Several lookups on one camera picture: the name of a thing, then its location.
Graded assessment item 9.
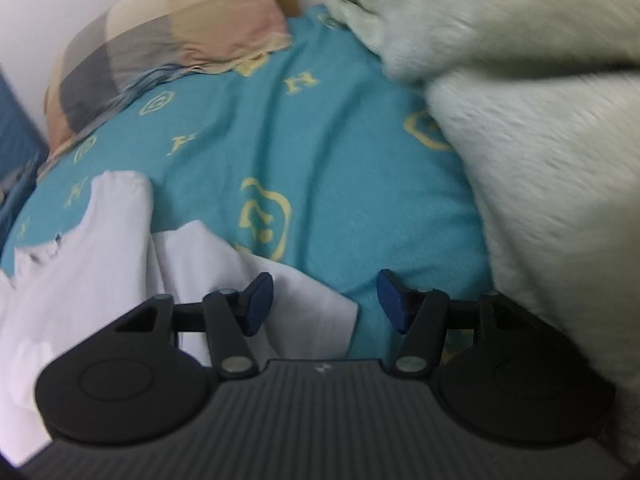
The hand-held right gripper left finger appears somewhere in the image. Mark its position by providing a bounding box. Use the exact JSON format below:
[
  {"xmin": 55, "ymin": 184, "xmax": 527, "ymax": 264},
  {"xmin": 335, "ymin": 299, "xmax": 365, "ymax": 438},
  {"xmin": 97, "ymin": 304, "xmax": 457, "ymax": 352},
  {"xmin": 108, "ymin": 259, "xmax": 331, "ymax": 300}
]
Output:
[{"xmin": 114, "ymin": 272, "xmax": 274, "ymax": 377}]

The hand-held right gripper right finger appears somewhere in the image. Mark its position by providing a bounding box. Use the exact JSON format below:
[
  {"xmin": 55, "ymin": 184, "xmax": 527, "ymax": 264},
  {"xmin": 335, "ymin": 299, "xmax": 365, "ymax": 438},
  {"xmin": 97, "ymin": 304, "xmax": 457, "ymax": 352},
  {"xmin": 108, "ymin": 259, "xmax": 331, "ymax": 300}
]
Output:
[{"xmin": 377, "ymin": 269, "xmax": 532, "ymax": 379}]

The white garment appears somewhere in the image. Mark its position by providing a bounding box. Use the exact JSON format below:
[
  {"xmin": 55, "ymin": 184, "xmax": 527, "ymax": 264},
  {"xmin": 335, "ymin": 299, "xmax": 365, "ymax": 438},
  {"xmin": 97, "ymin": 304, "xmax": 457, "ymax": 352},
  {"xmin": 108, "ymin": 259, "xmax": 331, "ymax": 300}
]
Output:
[{"xmin": 0, "ymin": 170, "xmax": 360, "ymax": 467}]

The teal printed bed sheet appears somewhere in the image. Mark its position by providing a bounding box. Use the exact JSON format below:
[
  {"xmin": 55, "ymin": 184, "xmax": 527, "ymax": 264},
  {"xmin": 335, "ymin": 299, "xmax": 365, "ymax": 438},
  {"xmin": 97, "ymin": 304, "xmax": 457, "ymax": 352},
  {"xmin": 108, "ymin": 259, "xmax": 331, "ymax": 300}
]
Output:
[{"xmin": 0, "ymin": 4, "xmax": 493, "ymax": 361}]

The cream fluffy blanket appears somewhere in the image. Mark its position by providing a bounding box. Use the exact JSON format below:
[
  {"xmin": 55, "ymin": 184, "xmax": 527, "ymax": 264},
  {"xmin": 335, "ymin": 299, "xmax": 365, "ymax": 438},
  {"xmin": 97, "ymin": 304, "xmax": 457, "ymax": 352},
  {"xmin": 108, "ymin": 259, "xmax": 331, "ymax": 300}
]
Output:
[{"xmin": 422, "ymin": 67, "xmax": 640, "ymax": 466}]

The plaid pillow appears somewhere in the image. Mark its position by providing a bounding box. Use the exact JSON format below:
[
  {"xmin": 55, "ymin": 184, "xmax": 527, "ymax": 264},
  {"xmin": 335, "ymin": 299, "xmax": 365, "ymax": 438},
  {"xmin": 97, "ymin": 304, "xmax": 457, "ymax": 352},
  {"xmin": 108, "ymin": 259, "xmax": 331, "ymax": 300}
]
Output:
[{"xmin": 42, "ymin": 0, "xmax": 293, "ymax": 158}]

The blue cushion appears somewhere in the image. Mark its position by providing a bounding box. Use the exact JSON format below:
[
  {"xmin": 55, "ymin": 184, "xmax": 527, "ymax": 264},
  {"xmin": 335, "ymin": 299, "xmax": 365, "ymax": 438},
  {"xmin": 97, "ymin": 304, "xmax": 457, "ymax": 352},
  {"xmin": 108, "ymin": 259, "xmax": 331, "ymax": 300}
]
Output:
[{"xmin": 0, "ymin": 70, "xmax": 51, "ymax": 196}]

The light green printed blanket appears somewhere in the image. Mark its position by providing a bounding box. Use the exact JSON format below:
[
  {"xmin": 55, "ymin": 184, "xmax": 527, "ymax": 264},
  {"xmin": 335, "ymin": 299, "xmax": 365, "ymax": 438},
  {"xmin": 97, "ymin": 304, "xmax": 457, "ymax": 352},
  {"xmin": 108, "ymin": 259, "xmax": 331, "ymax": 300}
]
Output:
[{"xmin": 325, "ymin": 0, "xmax": 640, "ymax": 86}]

